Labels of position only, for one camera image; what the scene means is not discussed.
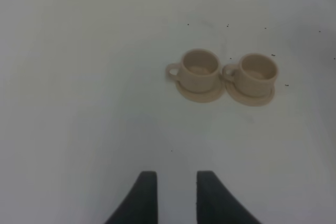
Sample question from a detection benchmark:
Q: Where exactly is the beige left teacup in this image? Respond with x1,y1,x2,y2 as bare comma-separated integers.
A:
165,49,221,93

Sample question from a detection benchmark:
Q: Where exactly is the beige right cup saucer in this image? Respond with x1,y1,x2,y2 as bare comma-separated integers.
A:
225,82,275,106

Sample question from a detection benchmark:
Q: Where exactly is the beige cup saucer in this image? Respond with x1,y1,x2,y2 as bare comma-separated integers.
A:
175,79,225,103
225,82,275,106

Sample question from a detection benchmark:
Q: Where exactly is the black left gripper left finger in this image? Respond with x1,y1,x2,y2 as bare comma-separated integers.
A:
106,171,159,224

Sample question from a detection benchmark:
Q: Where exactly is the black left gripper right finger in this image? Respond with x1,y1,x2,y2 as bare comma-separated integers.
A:
196,171,260,224

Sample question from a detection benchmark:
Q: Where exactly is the beige right teacup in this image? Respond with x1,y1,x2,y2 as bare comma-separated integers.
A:
222,53,278,98

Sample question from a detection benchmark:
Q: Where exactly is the beige left cup saucer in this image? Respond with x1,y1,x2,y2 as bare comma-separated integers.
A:
175,79,225,103

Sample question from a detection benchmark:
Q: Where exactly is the beige teacup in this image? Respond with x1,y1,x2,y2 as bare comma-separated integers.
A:
222,53,278,98
165,49,221,93

